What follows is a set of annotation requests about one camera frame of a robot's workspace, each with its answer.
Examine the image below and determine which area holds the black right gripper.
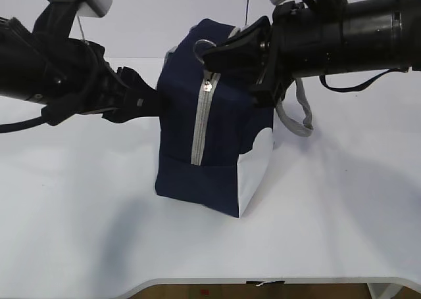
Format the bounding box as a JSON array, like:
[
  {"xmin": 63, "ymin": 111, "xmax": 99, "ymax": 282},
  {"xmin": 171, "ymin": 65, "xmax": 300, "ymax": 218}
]
[{"xmin": 203, "ymin": 1, "xmax": 316, "ymax": 107}]

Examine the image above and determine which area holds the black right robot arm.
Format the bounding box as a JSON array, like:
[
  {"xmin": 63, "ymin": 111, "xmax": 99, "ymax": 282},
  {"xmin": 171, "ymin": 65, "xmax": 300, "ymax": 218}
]
[{"xmin": 203, "ymin": 0, "xmax": 420, "ymax": 107}]

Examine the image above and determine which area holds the white table leg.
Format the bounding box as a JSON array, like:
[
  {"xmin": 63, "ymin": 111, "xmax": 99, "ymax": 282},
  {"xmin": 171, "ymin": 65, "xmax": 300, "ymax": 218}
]
[{"xmin": 367, "ymin": 283, "xmax": 403, "ymax": 299}]

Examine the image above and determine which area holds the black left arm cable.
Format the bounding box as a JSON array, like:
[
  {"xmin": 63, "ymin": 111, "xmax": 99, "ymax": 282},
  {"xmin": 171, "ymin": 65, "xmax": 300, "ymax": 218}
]
[{"xmin": 0, "ymin": 113, "xmax": 49, "ymax": 135}]

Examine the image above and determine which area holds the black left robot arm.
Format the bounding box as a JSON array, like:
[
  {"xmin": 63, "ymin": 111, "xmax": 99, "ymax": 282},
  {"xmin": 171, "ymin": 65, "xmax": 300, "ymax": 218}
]
[{"xmin": 1, "ymin": 3, "xmax": 169, "ymax": 133}]

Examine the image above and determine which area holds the navy blue lunch bag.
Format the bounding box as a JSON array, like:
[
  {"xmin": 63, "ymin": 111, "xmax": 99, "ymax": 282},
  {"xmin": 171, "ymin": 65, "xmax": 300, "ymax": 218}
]
[{"xmin": 155, "ymin": 18, "xmax": 313, "ymax": 218}]

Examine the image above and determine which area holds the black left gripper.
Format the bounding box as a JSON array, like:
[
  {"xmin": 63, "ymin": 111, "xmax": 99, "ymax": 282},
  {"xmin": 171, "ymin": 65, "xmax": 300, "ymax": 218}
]
[{"xmin": 41, "ymin": 39, "xmax": 168, "ymax": 126}]

